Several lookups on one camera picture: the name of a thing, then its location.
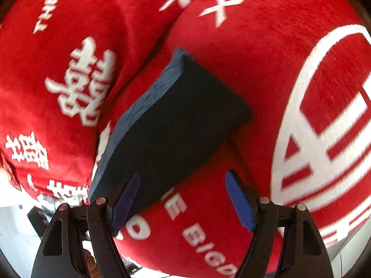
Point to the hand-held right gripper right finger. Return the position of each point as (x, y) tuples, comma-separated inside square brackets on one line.
[(242, 202)]

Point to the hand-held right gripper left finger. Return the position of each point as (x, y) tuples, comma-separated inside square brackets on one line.
[(124, 205)]

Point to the black pants with grey lining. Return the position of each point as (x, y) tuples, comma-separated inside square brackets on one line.
[(174, 115)]

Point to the red printed blanket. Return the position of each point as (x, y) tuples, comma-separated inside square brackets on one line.
[(246, 63)]

